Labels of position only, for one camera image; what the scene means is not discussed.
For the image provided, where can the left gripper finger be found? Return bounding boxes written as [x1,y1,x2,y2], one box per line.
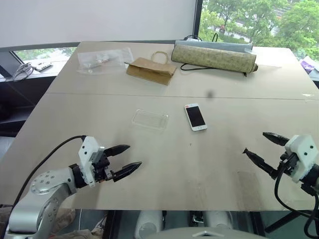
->
[104,144,132,158]
[112,161,144,183]

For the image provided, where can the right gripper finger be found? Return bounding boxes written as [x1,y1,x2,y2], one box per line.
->
[242,147,279,180]
[262,131,291,147]

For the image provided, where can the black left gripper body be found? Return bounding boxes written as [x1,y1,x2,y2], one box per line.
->
[92,152,116,184]

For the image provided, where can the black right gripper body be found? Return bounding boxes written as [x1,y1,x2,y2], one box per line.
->
[270,152,300,179]

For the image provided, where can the clear phone case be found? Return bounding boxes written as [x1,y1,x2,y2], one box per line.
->
[131,109,170,132]

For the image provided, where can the white smartphone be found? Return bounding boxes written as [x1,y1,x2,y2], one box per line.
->
[183,103,208,132]

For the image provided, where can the white rounded cylinder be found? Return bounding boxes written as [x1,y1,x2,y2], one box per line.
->
[204,211,234,231]
[134,211,164,239]

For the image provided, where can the purple patterned cloth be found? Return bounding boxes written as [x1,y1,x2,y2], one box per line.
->
[300,55,319,76]

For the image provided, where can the brown paper bag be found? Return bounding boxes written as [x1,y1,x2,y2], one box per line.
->
[125,50,178,86]

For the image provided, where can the clear plastic bag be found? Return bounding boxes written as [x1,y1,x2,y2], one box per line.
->
[75,47,135,76]

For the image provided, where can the rolled beige mat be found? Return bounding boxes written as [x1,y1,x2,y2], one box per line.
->
[170,39,259,74]

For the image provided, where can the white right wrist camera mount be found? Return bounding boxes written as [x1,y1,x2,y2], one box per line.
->
[284,134,318,184]

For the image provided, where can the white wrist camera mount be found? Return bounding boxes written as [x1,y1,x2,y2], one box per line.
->
[78,135,106,188]
[284,134,318,184]

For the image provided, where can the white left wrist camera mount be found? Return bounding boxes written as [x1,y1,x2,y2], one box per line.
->
[78,135,106,188]

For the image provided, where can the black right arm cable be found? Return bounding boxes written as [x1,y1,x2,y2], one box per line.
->
[274,159,319,239]

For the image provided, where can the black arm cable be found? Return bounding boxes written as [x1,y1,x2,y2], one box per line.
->
[12,135,88,209]
[274,159,319,239]

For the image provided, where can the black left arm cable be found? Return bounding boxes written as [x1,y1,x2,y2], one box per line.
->
[12,135,88,209]

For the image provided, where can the grey coiled cables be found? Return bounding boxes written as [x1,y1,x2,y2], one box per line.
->
[12,62,34,83]

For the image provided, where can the black window frame post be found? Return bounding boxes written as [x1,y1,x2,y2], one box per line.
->
[192,0,203,42]

